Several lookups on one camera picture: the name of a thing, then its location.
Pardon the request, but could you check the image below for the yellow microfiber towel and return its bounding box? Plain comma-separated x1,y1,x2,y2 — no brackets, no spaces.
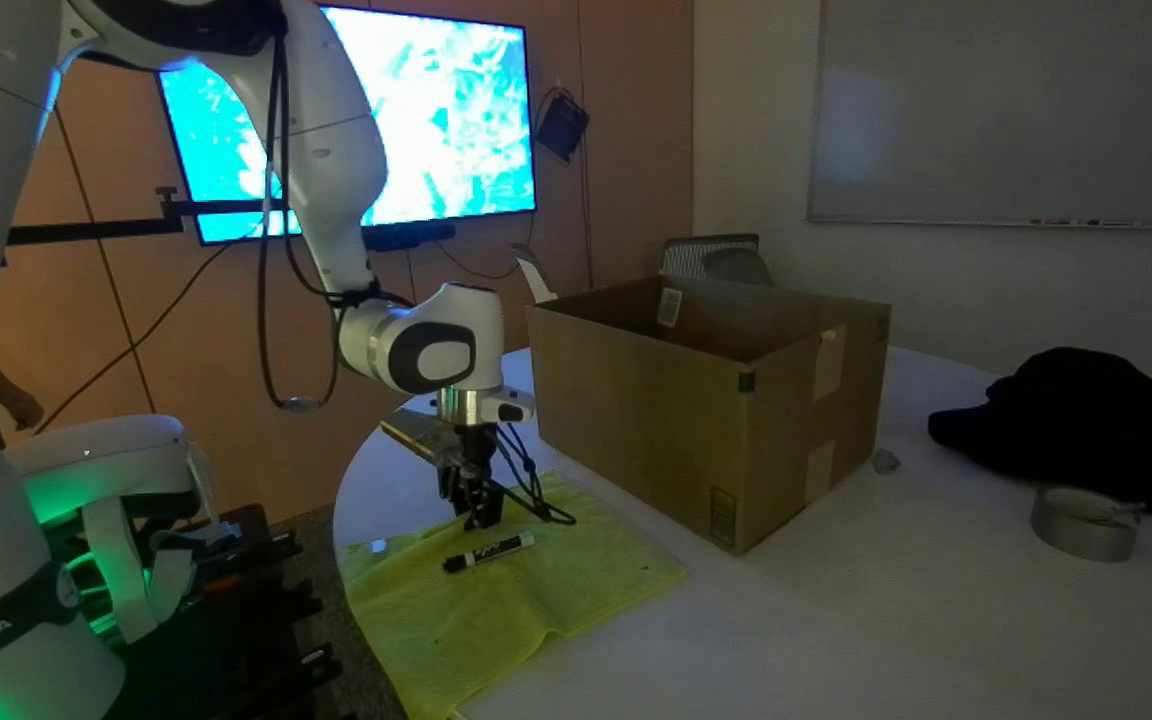
346,477,689,720

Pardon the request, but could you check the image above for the wall-mounted tv screen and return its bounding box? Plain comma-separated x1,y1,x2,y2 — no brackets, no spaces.
152,0,544,253

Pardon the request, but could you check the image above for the black dry-erase marker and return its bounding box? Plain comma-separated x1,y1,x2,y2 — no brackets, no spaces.
441,531,536,576

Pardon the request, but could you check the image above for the open cardboard box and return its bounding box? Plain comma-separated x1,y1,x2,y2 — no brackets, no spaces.
530,281,894,553

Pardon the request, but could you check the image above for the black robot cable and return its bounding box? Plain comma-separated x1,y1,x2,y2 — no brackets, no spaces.
252,0,346,416

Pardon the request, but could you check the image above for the small clear plastic piece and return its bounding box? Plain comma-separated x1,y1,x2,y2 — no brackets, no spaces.
873,448,902,477

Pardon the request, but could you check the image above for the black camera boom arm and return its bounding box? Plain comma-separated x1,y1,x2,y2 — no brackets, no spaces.
8,187,283,245

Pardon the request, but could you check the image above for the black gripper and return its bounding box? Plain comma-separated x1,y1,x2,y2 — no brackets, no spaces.
437,424,505,531

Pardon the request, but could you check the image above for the grey tape roll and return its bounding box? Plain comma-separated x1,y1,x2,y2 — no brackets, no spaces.
1030,484,1143,564

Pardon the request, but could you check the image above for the black cloth bundle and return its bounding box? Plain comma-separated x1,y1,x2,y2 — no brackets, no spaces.
930,346,1152,512

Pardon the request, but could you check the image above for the white wall whiteboard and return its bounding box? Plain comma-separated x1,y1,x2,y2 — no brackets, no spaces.
807,0,1152,230

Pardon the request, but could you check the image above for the black wall power adapter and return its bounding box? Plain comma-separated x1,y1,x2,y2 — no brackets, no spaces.
542,92,589,159

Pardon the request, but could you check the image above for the small grey wrist camera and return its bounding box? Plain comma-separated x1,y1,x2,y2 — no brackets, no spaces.
379,406,451,465

